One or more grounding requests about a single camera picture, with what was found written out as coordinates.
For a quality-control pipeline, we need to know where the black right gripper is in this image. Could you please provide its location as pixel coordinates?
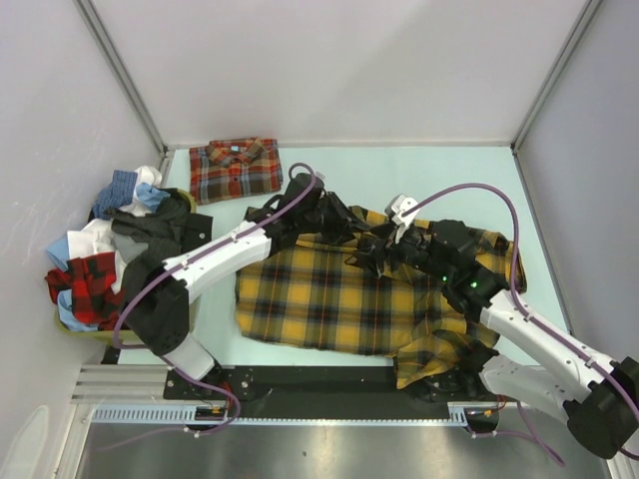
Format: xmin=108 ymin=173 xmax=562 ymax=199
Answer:
xmin=351 ymin=221 xmax=452 ymax=283

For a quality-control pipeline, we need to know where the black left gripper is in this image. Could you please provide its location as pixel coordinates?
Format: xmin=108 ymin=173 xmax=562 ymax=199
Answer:
xmin=297 ymin=192 xmax=370 ymax=244

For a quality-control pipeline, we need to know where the yellow plaid long sleeve shirt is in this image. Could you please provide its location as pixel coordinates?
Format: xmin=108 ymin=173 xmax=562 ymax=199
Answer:
xmin=235 ymin=234 xmax=499 ymax=389

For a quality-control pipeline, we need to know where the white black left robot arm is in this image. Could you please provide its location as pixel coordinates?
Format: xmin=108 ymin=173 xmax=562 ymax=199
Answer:
xmin=125 ymin=173 xmax=369 ymax=399

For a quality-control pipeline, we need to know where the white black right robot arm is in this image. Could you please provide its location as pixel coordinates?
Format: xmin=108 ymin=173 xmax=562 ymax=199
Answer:
xmin=352 ymin=221 xmax=638 ymax=459

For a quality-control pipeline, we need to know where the folded red plaid shirt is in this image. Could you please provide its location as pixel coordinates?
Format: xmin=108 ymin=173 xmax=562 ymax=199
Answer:
xmin=189 ymin=137 xmax=284 ymax=206

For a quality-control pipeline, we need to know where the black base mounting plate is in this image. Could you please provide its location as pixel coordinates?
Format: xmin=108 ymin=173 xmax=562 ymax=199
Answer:
xmin=163 ymin=363 xmax=520 ymax=420

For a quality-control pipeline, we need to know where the light blue shirt in bin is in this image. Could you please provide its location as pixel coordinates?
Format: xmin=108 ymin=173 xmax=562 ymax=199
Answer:
xmin=45 ymin=183 xmax=169 ymax=333

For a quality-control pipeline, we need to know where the blue patterned shirt in bin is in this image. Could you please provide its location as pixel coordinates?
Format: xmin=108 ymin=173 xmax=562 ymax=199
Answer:
xmin=92 ymin=170 xmax=138 ymax=220

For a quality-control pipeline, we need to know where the white shirt in bin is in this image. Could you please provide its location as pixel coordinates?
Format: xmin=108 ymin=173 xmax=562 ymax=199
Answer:
xmin=66 ymin=166 xmax=166 ymax=293

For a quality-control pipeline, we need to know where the red black buffalo plaid shirt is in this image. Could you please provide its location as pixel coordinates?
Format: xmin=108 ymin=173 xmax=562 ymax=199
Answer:
xmin=45 ymin=251 xmax=126 ymax=332

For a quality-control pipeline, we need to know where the olive green laundry bin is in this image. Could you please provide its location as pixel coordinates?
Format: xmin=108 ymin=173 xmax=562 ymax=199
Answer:
xmin=53 ymin=189 xmax=197 ymax=346

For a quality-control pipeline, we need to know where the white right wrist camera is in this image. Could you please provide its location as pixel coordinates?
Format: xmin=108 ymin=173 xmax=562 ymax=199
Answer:
xmin=384 ymin=194 xmax=418 ymax=243

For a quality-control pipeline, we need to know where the white slotted cable duct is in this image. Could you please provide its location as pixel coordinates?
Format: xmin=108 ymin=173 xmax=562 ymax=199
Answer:
xmin=92 ymin=404 xmax=468 ymax=427

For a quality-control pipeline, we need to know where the aluminium left corner post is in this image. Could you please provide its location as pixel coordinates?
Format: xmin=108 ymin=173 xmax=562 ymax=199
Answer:
xmin=73 ymin=0 xmax=167 ymax=159

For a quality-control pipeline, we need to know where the aluminium corner post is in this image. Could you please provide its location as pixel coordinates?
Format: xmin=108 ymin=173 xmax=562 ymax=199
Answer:
xmin=73 ymin=0 xmax=167 ymax=159
xmin=510 ymin=0 xmax=605 ymax=156

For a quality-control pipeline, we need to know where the aluminium frame front rail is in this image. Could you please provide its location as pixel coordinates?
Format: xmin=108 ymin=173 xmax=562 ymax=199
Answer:
xmin=69 ymin=363 xmax=615 ymax=406

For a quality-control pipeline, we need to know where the aluminium right corner post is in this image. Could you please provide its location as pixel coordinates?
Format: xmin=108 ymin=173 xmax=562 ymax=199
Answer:
xmin=510 ymin=0 xmax=605 ymax=156

